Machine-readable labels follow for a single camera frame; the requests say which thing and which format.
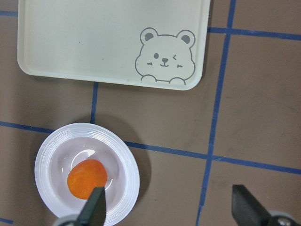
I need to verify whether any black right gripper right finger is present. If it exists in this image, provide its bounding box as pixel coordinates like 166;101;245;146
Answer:
231;185;271;226

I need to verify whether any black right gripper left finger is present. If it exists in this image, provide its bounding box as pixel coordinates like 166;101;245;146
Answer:
76;187;106;226

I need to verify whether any orange mandarin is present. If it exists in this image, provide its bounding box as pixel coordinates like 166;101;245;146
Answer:
67;159;108;200

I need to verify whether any white round plate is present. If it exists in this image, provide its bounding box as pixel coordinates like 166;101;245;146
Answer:
34;123;140;226

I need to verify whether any cream bear tray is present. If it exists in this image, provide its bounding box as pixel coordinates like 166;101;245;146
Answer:
17;0;211;90

